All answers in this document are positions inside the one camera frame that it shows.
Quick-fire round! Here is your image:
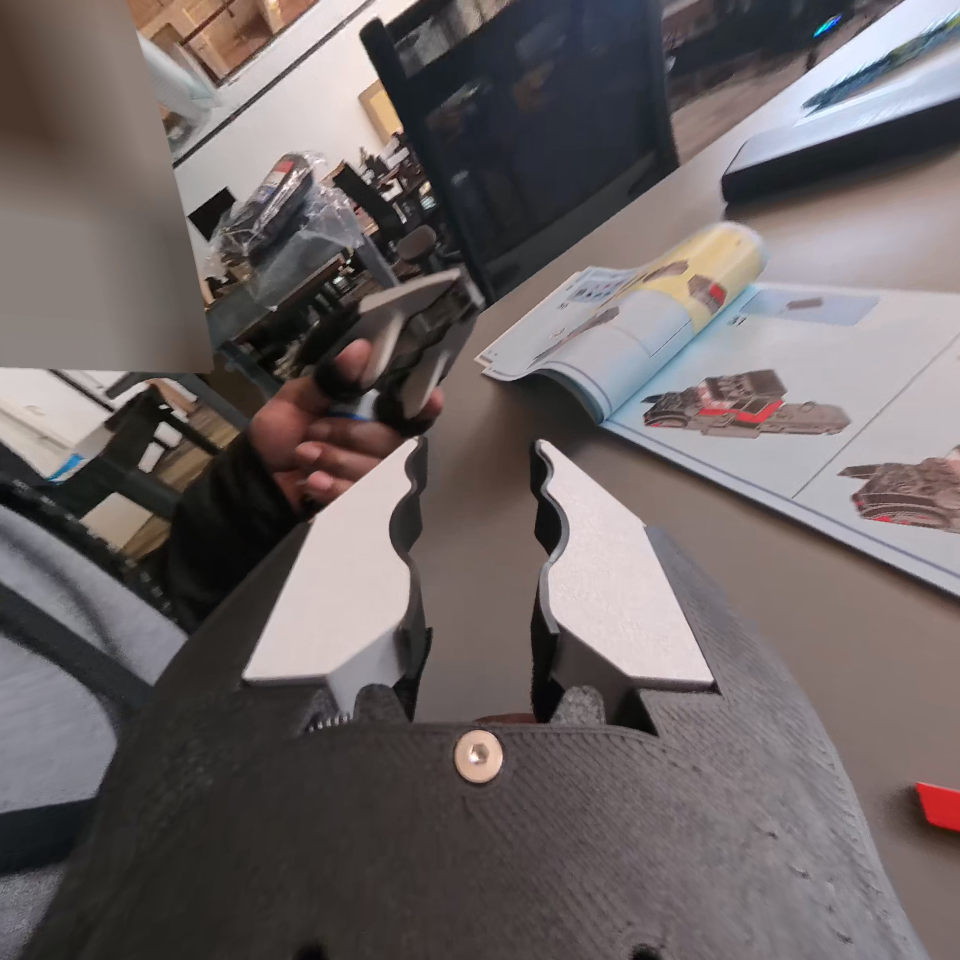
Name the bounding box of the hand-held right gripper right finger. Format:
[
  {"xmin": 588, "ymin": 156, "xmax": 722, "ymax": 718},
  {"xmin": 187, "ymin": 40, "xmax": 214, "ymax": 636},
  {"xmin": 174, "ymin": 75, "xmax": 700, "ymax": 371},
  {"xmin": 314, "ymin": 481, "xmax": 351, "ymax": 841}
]
[{"xmin": 529, "ymin": 438, "xmax": 717, "ymax": 726}]

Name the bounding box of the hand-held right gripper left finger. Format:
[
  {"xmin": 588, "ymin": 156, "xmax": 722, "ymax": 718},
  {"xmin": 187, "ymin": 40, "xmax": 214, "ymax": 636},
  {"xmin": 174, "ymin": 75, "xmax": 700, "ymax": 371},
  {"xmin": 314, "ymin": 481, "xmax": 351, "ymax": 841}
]
[{"xmin": 241, "ymin": 437, "xmax": 430, "ymax": 721}]

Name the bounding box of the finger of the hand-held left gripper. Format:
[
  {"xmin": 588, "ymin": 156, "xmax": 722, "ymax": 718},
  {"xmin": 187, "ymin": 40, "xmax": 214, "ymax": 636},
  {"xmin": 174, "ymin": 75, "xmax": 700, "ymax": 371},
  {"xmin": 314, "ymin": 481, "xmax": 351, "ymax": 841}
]
[
  {"xmin": 356, "ymin": 268, "xmax": 468, "ymax": 394},
  {"xmin": 403, "ymin": 351, "xmax": 461, "ymax": 415}
]

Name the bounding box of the person's left forearm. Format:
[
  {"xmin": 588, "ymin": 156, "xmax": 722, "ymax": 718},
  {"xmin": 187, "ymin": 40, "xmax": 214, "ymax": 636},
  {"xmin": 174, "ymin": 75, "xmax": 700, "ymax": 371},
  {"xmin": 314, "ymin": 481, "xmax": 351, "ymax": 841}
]
[{"xmin": 161, "ymin": 431, "xmax": 303, "ymax": 633}]

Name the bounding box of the brown desk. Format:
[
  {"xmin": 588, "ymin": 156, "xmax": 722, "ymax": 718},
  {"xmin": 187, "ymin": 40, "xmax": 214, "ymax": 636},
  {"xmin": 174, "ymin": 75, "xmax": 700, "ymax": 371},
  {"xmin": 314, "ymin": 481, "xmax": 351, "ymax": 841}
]
[{"xmin": 411, "ymin": 0, "xmax": 960, "ymax": 960}]

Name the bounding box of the person's left hand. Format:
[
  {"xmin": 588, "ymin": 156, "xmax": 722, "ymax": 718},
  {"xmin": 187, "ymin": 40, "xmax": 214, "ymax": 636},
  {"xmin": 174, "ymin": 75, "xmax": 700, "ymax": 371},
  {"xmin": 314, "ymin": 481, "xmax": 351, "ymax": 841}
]
[{"xmin": 247, "ymin": 337, "xmax": 445, "ymax": 520}]

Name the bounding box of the plastic wrapped dark bundle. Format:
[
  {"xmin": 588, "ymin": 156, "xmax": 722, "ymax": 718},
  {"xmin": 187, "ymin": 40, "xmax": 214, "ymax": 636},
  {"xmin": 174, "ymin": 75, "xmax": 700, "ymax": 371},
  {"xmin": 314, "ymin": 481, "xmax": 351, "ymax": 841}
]
[{"xmin": 213, "ymin": 152, "xmax": 361, "ymax": 260}]

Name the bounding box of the black mesh office chair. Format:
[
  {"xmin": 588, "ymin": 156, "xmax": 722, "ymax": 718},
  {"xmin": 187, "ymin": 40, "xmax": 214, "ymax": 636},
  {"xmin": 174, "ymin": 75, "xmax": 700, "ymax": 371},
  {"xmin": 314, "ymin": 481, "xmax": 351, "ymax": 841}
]
[{"xmin": 360, "ymin": 0, "xmax": 680, "ymax": 303}]

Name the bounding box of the toy instruction booklet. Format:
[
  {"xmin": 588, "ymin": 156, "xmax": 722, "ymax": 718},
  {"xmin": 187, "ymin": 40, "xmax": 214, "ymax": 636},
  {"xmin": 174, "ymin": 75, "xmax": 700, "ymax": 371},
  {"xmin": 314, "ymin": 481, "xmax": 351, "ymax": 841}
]
[{"xmin": 474, "ymin": 221, "xmax": 960, "ymax": 597}]

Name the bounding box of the person's grey shirt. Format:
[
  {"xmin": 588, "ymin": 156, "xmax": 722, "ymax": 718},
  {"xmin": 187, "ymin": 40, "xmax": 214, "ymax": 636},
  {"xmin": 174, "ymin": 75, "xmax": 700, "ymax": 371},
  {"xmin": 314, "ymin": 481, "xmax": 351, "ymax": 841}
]
[{"xmin": 0, "ymin": 502, "xmax": 189, "ymax": 879}]

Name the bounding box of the person's black jacket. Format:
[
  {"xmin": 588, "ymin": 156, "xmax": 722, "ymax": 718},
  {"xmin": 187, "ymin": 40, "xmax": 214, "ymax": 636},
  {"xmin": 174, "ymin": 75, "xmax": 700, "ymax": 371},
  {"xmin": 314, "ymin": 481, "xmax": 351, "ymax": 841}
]
[{"xmin": 0, "ymin": 468, "xmax": 162, "ymax": 601}]

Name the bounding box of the small red toy brick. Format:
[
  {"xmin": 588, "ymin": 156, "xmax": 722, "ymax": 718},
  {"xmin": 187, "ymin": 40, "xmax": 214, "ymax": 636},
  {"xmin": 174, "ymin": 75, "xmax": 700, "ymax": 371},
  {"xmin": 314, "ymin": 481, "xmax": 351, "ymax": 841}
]
[{"xmin": 915, "ymin": 781, "xmax": 960, "ymax": 832}]

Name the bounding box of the black power bank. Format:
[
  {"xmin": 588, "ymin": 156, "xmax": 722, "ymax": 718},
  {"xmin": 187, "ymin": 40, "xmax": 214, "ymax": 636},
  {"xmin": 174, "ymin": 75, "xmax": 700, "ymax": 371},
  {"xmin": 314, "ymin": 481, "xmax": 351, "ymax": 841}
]
[{"xmin": 721, "ymin": 97, "xmax": 960, "ymax": 205}]

